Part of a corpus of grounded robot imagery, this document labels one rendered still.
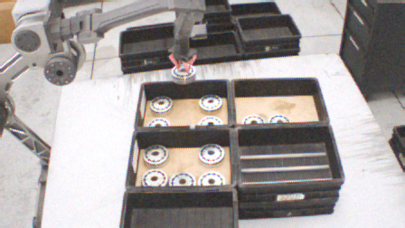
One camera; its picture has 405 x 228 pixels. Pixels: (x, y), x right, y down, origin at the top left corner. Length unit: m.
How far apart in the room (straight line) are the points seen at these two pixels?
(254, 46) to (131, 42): 0.85
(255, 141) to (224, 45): 1.46
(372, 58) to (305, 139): 1.38
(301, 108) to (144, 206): 0.84
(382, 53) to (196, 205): 1.92
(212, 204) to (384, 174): 0.80
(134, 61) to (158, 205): 1.40
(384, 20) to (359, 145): 1.12
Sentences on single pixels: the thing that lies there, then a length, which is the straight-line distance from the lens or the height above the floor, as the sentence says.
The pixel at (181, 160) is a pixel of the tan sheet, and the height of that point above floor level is 0.83.
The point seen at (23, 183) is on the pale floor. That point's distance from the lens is 3.03.
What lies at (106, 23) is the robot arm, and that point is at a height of 1.48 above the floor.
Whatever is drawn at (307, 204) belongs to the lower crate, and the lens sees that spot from 1.68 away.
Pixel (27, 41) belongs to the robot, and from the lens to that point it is 1.46.
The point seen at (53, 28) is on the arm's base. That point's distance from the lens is 1.42.
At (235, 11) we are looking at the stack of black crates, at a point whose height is 0.42.
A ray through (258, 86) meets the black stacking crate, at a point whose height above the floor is 0.89.
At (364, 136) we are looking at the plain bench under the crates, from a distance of 2.10.
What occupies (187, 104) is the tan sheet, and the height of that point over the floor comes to 0.83.
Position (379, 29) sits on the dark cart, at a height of 0.69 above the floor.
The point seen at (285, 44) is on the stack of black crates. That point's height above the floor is 0.53.
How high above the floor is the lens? 2.15
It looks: 44 degrees down
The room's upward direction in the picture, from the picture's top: 3 degrees counter-clockwise
